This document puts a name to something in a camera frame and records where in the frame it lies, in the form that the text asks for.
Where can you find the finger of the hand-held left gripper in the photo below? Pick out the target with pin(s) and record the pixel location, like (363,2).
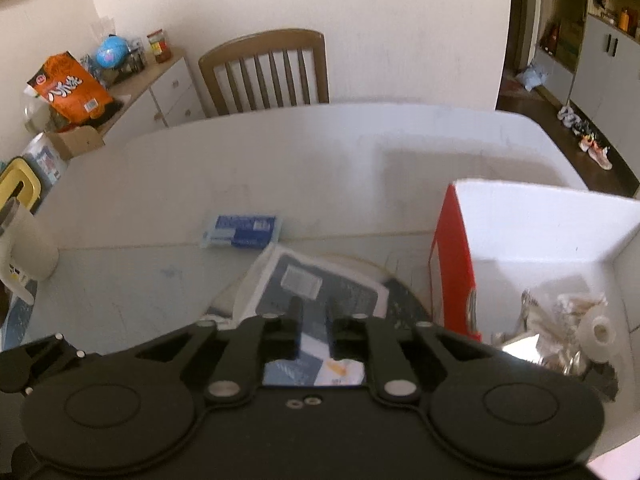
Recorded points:
(40,360)

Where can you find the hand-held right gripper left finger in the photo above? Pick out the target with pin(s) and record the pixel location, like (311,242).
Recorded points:
(292,322)

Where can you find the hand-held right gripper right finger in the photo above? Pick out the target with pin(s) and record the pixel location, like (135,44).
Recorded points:
(335,330)

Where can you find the blue-grey packet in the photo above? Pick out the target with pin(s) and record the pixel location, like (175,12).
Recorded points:
(320,290)

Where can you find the red cardboard box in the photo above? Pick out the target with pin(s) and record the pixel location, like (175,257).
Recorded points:
(452,260)

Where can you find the small silver foil packet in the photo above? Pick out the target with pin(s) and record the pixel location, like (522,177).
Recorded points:
(532,310)

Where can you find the large silver foil packet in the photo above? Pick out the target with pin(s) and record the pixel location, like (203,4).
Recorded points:
(545,355)

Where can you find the bag of cotton swabs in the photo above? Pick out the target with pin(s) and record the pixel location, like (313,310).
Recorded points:
(575,305)

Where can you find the white tape roll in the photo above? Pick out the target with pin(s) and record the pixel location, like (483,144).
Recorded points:
(597,340)

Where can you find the dark snack packet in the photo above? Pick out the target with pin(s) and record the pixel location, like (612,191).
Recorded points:
(602,380)

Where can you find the white desktop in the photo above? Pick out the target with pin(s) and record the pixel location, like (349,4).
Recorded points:
(300,160)

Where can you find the white plastic bag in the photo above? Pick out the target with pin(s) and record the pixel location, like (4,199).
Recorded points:
(350,372)

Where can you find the blue white tissue roll pack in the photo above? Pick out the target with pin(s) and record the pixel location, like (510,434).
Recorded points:
(45,157)

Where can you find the small cardboard box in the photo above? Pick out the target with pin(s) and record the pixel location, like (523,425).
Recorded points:
(75,142)

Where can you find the white sideboard cabinet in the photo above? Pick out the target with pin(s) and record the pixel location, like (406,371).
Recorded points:
(170,90)

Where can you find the orange snack bag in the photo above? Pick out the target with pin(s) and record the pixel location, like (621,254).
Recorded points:
(70,90)

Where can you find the wooden chair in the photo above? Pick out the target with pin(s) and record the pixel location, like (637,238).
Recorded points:
(260,42)

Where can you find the red-lidded jar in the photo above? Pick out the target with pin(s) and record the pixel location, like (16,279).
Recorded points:
(160,47)

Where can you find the blue globe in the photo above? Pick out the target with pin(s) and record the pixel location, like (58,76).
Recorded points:
(112,52)

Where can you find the grey sneaker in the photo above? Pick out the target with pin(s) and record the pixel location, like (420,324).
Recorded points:
(569,116)

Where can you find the colourful sneaker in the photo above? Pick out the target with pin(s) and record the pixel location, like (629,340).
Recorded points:
(586,132)

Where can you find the light blue cloth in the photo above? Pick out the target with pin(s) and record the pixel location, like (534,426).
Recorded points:
(532,77)

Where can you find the grey cabinet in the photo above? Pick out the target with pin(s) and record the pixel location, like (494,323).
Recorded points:
(605,75)

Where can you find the orange bottle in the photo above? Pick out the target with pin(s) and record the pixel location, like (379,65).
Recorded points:
(624,19)

